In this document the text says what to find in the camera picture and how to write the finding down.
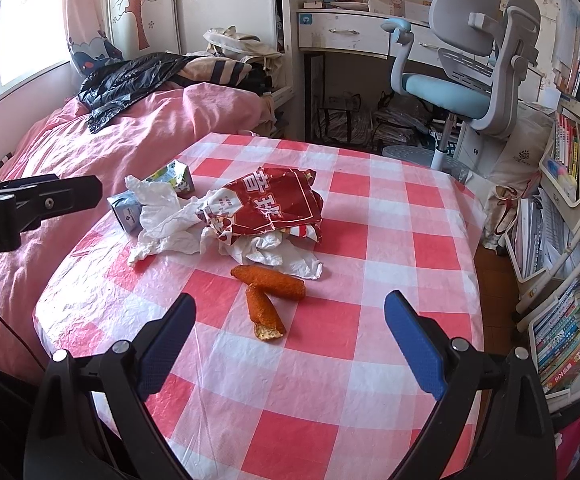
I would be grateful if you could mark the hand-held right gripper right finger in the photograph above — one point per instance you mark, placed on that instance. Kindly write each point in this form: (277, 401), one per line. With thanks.
(412, 345)

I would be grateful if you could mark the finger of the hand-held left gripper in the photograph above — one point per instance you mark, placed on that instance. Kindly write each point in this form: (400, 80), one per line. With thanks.
(64, 197)

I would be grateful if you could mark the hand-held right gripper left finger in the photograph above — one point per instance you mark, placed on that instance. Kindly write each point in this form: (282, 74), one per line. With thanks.
(167, 345)

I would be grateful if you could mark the orange sausage with torn end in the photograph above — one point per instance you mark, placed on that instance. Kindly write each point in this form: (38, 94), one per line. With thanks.
(260, 310)

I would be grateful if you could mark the white tissue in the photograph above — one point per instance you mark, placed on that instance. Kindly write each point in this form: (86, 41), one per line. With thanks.
(169, 225)
(270, 256)

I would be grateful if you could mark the blue green drink carton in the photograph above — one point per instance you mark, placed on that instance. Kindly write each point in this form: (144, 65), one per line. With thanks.
(172, 180)

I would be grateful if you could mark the long orange bread stick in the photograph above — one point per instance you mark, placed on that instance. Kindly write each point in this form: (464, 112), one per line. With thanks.
(270, 281)

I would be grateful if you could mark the red snack bag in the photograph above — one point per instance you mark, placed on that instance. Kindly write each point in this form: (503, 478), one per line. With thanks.
(265, 200)

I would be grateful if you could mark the pink blanket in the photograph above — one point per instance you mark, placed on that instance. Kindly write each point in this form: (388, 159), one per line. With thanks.
(119, 130)

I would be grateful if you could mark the red white checkered tablecloth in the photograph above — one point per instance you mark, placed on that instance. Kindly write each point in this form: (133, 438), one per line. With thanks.
(370, 240)

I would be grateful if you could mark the large white shelf cart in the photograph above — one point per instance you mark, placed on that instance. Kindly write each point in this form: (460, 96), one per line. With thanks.
(532, 310)

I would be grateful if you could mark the black puffer jacket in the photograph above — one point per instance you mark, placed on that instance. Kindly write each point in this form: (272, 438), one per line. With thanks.
(129, 80)

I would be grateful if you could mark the stack of colourful books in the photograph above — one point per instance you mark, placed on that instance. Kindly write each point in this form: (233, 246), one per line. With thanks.
(565, 345)

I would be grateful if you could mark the window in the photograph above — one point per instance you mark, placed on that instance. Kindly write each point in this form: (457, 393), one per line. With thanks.
(24, 35)

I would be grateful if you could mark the stack of spiral notebooks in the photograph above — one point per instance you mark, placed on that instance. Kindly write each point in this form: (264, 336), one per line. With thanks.
(545, 240)

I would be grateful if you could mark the pink cartoon print curtain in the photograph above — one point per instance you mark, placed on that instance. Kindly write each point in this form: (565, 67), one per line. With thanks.
(84, 10)

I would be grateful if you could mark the navy beige striped cloth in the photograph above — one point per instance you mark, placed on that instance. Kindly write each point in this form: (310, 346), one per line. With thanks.
(219, 70)

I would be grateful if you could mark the bundle of newspapers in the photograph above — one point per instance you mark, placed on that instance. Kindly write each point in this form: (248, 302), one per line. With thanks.
(405, 122)

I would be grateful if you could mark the white tote bag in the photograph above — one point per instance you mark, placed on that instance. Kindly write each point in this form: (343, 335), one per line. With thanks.
(520, 150)

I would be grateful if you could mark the white wardrobe with tree decal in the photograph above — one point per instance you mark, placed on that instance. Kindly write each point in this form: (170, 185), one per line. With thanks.
(194, 5)

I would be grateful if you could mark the beige canvas bag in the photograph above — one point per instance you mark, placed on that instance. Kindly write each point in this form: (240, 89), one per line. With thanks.
(240, 42)

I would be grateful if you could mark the clear bag with black trim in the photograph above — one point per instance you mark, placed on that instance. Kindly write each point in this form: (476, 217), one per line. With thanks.
(342, 117)

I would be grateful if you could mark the row of red white books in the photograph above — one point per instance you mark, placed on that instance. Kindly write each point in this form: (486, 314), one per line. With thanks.
(567, 150)

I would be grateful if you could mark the grey blue desk chair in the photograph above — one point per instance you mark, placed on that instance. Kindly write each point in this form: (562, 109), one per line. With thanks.
(445, 92)

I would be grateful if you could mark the white desk with drawers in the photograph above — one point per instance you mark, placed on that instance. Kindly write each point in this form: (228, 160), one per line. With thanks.
(340, 32)

